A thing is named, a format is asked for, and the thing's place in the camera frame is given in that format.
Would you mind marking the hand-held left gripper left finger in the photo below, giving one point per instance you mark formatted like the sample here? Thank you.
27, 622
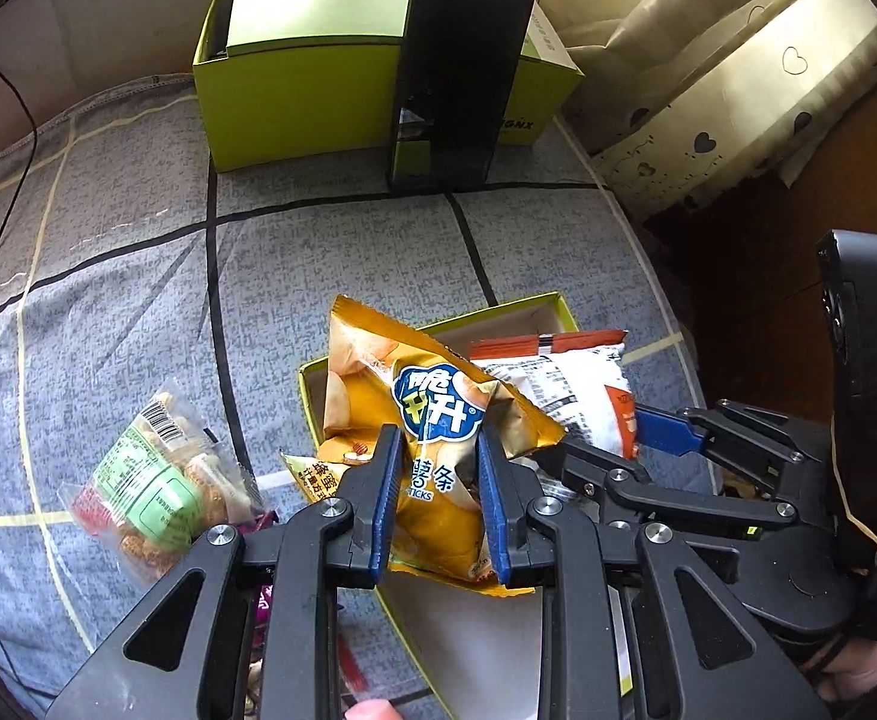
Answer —
384, 510

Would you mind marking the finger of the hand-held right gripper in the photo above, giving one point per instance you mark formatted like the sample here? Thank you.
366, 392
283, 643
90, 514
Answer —
671, 431
596, 469

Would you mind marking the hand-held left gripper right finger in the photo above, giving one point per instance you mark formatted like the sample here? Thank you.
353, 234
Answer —
494, 510

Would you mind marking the yellow potato stick bag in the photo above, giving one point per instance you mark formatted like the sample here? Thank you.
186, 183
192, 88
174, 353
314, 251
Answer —
438, 465

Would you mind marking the white and orange snack bag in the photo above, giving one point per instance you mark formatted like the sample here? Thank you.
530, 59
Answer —
558, 382

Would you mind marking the yellow-green cardboard tray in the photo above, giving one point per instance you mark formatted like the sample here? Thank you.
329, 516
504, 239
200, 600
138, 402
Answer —
453, 645

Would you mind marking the clear peanut packet green label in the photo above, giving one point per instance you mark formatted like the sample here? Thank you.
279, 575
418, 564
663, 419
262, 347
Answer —
157, 487

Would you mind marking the person's right hand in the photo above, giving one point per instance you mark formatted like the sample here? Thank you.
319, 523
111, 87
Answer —
858, 679

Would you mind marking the small yellow chip bag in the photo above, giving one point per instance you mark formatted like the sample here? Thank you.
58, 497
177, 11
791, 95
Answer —
311, 476

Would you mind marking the brown wooden cabinet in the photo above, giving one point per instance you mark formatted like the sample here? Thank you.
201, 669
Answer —
746, 292

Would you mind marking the purple snack packet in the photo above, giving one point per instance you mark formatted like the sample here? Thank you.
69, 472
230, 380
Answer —
264, 615

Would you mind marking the pink marshmallow candy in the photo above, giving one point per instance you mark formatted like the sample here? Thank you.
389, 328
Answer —
369, 710

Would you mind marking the grey checked bed sheet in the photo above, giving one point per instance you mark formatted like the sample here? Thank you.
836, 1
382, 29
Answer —
146, 262

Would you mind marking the heart print curtain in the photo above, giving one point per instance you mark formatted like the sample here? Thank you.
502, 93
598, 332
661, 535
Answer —
746, 52

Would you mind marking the large green cardboard box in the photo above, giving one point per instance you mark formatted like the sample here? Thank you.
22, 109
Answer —
296, 112

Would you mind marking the black smartphone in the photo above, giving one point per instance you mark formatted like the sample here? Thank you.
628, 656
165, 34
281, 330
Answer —
457, 75

